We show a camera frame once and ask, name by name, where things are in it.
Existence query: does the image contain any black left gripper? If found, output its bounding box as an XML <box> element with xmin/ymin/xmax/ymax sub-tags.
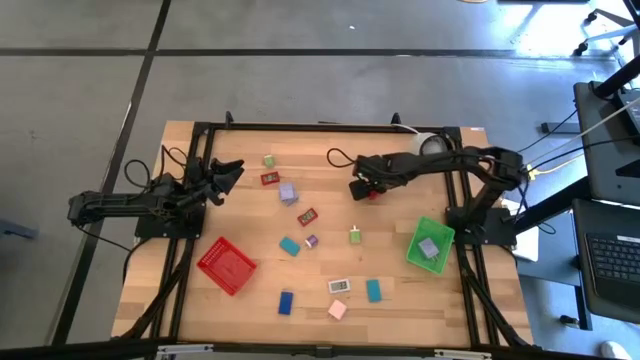
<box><xmin>183</xmin><ymin>156</ymin><xmax>246</xmax><ymax>207</ymax></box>

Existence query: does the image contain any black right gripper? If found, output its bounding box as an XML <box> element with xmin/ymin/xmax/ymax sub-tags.
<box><xmin>348</xmin><ymin>152</ymin><xmax>402</xmax><ymax>203</ymax></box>

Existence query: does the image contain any teal plastic box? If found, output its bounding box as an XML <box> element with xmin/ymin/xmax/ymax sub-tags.
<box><xmin>365</xmin><ymin>278</ymin><xmax>383</xmax><ymax>304</ymax></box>
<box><xmin>278</xmin><ymin>236</ymin><xmax>302</xmax><ymax>258</ymax></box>

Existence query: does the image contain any blue plastic box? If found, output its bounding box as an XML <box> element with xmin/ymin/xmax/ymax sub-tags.
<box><xmin>277</xmin><ymin>290</ymin><xmax>295</xmax><ymax>317</ymax></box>

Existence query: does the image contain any office chair base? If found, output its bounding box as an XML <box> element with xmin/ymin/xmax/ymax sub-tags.
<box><xmin>573</xmin><ymin>8</ymin><xmax>640</xmax><ymax>57</ymax></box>

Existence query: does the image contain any green plastic basket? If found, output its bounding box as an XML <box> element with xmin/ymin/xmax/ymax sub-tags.
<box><xmin>405</xmin><ymin>215</ymin><xmax>457</xmax><ymax>277</ymax></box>

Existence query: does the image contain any red plastic basket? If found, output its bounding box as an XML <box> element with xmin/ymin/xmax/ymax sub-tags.
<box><xmin>196</xmin><ymin>236</ymin><xmax>259</xmax><ymax>297</ymax></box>

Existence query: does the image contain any white 20W charger adapter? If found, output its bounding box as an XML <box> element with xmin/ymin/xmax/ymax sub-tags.
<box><xmin>327</xmin><ymin>298</ymin><xmax>348</xmax><ymax>321</ymax></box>

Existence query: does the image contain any black crossbeam with silver brackets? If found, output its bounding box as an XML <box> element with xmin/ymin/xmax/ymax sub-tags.
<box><xmin>0</xmin><ymin>338</ymin><xmax>640</xmax><ymax>360</ymax></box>

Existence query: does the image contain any black desk foot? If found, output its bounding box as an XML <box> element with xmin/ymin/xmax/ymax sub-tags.
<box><xmin>541</xmin><ymin>121</ymin><xmax>582</xmax><ymax>135</ymax></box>

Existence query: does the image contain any dark grey laptop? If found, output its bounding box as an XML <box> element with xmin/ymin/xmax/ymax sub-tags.
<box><xmin>572</xmin><ymin>79</ymin><xmax>640</xmax><ymax>202</ymax></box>

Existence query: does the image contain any open black laptop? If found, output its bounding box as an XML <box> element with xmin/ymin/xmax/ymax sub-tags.
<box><xmin>571</xmin><ymin>198</ymin><xmax>640</xmax><ymax>325</ymax></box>

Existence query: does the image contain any white shoe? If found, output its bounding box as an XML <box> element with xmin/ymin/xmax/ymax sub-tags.
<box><xmin>601</xmin><ymin>340</ymin><xmax>635</xmax><ymax>360</ymax></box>

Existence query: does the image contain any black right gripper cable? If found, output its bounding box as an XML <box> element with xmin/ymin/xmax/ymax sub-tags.
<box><xmin>326</xmin><ymin>147</ymin><xmax>357</xmax><ymax>170</ymax></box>

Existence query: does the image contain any black aluminium table frame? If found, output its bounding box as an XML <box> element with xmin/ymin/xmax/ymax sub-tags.
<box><xmin>130</xmin><ymin>110</ymin><xmax>544</xmax><ymax>351</ymax></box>

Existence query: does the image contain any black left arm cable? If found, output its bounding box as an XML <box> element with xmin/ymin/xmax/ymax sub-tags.
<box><xmin>123</xmin><ymin>144</ymin><xmax>189</xmax><ymax>191</ymax></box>

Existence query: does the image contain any yellow network cable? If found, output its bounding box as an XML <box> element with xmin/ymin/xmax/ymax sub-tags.
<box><xmin>525</xmin><ymin>152</ymin><xmax>587</xmax><ymax>182</ymax></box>

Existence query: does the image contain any white cable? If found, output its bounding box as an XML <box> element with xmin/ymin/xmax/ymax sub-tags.
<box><xmin>524</xmin><ymin>95</ymin><xmax>640</xmax><ymax>167</ymax></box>

